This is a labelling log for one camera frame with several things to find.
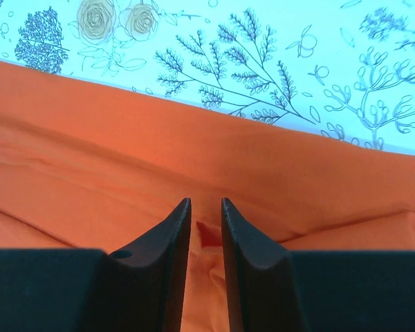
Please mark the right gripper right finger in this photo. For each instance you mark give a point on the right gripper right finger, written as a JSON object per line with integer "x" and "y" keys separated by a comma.
{"x": 271, "y": 288}

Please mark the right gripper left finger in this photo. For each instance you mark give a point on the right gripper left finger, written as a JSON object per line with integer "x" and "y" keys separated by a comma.
{"x": 139, "y": 287}

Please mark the orange t-shirt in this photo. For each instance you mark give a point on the orange t-shirt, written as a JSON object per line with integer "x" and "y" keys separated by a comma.
{"x": 86, "y": 165}

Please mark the floral patterned table mat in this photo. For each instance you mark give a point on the floral patterned table mat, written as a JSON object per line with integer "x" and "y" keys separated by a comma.
{"x": 341, "y": 69}

